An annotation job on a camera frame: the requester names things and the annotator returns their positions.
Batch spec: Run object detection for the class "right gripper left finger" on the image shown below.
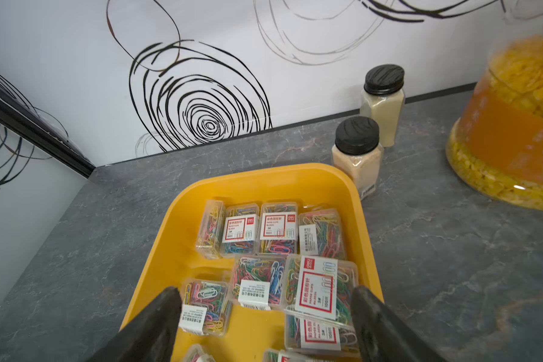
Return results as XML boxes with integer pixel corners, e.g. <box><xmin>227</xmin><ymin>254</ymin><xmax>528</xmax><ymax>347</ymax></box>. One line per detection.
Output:
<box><xmin>88</xmin><ymin>287</ymin><xmax>183</xmax><ymax>361</ymax></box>

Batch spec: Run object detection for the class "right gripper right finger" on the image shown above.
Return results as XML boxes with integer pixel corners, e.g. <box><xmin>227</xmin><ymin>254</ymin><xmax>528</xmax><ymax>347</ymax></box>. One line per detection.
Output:
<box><xmin>351</xmin><ymin>286</ymin><xmax>446</xmax><ymax>362</ymax></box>

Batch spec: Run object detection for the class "yellow plastic tray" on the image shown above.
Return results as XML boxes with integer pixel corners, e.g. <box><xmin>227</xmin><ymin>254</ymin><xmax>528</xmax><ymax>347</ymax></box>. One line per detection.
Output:
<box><xmin>122</xmin><ymin>163</ymin><xmax>383</xmax><ymax>361</ymax></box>

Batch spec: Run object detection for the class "paper clip box in tray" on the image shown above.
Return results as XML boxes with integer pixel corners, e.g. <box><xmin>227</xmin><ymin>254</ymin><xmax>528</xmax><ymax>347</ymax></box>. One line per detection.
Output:
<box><xmin>257</xmin><ymin>202</ymin><xmax>299</xmax><ymax>255</ymax></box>

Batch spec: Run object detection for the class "near spice bottle black cap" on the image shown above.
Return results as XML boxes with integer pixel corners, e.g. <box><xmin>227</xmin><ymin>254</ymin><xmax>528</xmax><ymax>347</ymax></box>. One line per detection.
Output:
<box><xmin>332</xmin><ymin>116</ymin><xmax>384</xmax><ymax>200</ymax></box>

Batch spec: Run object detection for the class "spice bottle black cap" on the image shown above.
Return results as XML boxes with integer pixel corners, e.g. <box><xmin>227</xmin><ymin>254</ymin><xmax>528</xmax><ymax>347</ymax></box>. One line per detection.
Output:
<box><xmin>359</xmin><ymin>64</ymin><xmax>406</xmax><ymax>148</ymax></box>
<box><xmin>332</xmin><ymin>116</ymin><xmax>384</xmax><ymax>200</ymax></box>

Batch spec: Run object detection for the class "red lid corn jar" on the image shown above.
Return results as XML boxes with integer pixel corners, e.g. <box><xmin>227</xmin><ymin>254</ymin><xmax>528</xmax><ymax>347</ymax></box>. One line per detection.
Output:
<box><xmin>446</xmin><ymin>36</ymin><xmax>543</xmax><ymax>211</ymax></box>

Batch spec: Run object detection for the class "far spice bottle black cap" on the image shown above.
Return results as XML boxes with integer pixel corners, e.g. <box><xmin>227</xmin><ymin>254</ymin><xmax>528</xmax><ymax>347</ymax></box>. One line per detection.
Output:
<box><xmin>359</xmin><ymin>64</ymin><xmax>406</xmax><ymax>148</ymax></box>

